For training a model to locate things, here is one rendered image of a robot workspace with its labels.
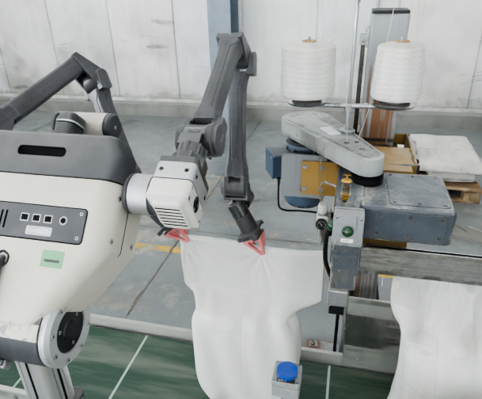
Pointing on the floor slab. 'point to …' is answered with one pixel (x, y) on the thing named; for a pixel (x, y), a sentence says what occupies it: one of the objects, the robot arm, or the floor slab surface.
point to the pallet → (472, 191)
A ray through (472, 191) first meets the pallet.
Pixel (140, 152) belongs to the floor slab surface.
